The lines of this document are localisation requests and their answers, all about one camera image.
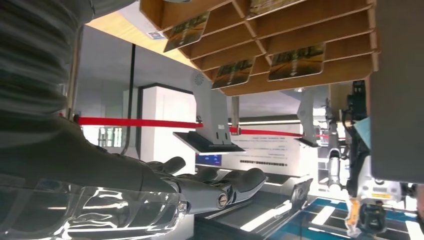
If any grey kiosk with screen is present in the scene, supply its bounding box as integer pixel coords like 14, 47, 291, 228
294, 87, 324, 149
172, 71, 247, 157

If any grey machine with cables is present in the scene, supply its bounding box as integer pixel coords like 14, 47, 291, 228
324, 79, 403, 238

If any wooden card slot organizer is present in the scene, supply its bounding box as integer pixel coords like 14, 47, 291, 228
139, 0, 381, 98

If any red barrier belt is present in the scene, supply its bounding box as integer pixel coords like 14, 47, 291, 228
74, 115, 332, 140

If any silver barrier post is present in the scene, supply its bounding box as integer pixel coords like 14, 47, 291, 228
231, 96, 241, 136

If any person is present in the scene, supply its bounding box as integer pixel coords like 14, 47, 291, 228
353, 116, 372, 151

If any patterned room key card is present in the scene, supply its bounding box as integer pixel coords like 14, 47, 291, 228
211, 56, 257, 90
267, 43, 327, 82
246, 0, 307, 20
163, 11, 211, 54

